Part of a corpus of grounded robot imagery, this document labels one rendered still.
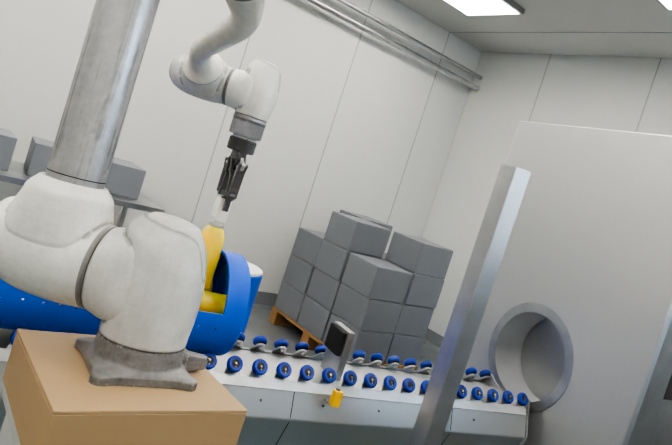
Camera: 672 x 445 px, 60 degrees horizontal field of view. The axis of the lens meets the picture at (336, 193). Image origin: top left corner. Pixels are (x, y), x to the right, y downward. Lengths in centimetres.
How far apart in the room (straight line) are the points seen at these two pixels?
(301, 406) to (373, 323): 303
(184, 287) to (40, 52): 400
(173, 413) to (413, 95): 585
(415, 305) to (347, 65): 249
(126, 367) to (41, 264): 22
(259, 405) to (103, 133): 92
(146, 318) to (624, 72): 565
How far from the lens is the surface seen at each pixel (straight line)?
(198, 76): 156
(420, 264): 491
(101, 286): 106
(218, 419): 106
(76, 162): 110
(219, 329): 157
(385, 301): 477
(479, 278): 164
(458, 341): 167
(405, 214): 687
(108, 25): 111
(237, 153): 158
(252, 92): 156
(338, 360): 188
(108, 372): 106
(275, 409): 174
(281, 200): 582
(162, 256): 102
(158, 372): 108
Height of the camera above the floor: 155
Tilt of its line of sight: 2 degrees down
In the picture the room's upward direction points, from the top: 18 degrees clockwise
